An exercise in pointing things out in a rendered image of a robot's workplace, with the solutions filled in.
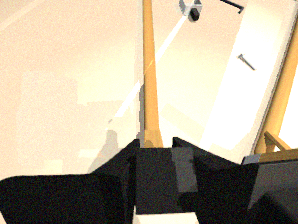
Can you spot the silver metal screw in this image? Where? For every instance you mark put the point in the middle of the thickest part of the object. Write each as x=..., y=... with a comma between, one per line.
x=247, y=60

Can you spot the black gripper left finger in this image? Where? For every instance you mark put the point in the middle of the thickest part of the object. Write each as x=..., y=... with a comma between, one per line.
x=105, y=196

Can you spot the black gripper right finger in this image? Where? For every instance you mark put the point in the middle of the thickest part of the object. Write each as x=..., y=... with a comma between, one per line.
x=230, y=193

